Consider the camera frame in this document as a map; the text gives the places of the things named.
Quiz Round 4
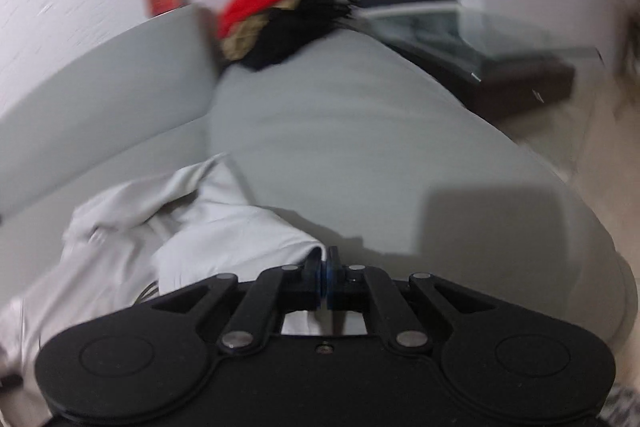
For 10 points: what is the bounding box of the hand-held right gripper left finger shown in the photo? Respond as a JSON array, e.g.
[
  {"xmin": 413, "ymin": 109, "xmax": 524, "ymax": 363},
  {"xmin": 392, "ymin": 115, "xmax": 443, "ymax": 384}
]
[{"xmin": 149, "ymin": 247, "xmax": 329, "ymax": 354}]

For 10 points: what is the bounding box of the grey sofa back cushion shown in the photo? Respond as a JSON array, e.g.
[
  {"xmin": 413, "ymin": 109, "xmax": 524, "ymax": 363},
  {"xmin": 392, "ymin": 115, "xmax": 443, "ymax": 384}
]
[{"xmin": 0, "ymin": 3, "xmax": 223, "ymax": 219}]

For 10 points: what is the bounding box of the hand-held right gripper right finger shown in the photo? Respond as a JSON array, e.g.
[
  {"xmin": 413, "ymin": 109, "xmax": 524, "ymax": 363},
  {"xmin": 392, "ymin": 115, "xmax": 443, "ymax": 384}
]
[{"xmin": 328, "ymin": 246, "xmax": 502, "ymax": 354}]

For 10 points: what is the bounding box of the grey sofa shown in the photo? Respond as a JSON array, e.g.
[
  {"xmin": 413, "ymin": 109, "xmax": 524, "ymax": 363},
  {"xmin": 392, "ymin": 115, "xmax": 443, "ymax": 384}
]
[{"xmin": 0, "ymin": 3, "xmax": 636, "ymax": 358}]

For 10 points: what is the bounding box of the dark glass-top table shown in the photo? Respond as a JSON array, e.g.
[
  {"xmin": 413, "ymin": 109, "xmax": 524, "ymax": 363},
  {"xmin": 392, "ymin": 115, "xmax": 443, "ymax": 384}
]
[{"xmin": 357, "ymin": 3, "xmax": 607, "ymax": 124}]

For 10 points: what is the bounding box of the tan cloth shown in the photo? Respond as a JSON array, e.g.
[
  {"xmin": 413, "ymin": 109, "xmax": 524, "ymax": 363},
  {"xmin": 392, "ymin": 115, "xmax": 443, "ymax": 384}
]
[{"xmin": 220, "ymin": 0, "xmax": 331, "ymax": 62}]

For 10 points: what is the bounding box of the white garment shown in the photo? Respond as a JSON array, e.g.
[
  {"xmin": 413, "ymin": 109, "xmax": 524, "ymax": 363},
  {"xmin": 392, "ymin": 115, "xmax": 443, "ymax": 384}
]
[{"xmin": 0, "ymin": 153, "xmax": 371, "ymax": 378}]

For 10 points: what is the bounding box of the black cloth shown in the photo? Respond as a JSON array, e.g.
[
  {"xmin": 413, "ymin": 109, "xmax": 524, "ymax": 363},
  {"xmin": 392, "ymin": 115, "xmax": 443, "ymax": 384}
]
[{"xmin": 239, "ymin": 0, "xmax": 358, "ymax": 72}]

